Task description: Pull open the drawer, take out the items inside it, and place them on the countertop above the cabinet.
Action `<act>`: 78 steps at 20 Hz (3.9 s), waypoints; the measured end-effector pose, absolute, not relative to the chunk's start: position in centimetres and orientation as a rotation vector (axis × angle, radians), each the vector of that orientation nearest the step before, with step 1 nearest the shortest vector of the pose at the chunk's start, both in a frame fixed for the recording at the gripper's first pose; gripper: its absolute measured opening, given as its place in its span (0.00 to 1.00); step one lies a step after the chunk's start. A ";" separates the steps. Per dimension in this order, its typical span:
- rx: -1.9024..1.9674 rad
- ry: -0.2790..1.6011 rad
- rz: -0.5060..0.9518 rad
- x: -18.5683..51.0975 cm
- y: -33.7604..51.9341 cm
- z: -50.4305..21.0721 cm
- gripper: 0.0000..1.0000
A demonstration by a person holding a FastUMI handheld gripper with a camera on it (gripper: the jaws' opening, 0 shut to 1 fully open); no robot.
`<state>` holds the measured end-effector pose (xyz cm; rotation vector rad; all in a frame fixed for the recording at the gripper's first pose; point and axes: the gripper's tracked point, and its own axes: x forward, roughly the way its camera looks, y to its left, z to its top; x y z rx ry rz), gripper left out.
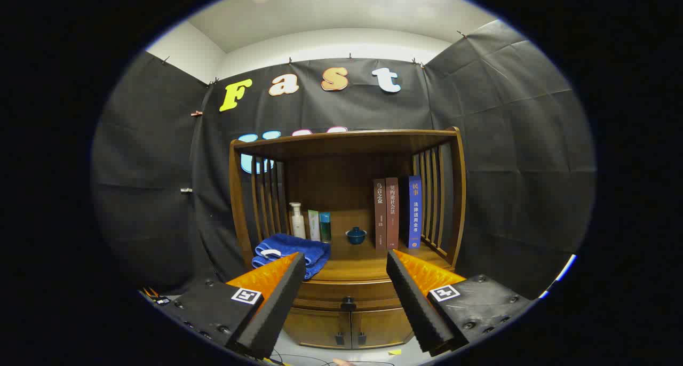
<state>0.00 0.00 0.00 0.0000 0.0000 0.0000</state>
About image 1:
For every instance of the folded blue towel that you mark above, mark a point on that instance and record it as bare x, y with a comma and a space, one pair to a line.
299, 248

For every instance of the white pump bottle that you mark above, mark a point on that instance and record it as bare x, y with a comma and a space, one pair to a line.
298, 227

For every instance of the wooden countertop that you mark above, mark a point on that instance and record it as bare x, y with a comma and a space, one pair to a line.
363, 259

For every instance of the wooden cabinet door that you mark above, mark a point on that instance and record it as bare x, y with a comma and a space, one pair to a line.
380, 326
315, 326

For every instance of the dark brown book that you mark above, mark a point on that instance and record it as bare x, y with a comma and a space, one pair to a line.
380, 216

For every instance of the black backdrop cloth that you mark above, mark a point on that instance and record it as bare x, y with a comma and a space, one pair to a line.
507, 142

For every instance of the reddish brown book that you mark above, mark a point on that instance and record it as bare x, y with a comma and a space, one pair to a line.
392, 216

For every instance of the wooden cabinet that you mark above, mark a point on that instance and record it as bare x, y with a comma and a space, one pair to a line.
341, 179

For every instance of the blue lidded teacup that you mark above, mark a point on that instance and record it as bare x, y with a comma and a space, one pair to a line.
356, 236

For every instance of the wooden drawer with black knob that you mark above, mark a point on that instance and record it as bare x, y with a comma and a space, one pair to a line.
341, 290

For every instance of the teal bottle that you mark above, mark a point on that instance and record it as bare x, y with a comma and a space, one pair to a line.
325, 228

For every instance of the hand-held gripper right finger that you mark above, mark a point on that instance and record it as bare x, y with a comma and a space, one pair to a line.
416, 307

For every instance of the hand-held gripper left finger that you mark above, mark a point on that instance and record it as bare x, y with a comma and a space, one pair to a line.
277, 307

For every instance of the blue book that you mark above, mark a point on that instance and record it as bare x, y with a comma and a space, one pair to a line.
414, 211

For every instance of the white and green box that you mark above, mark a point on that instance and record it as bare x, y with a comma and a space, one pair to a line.
314, 227

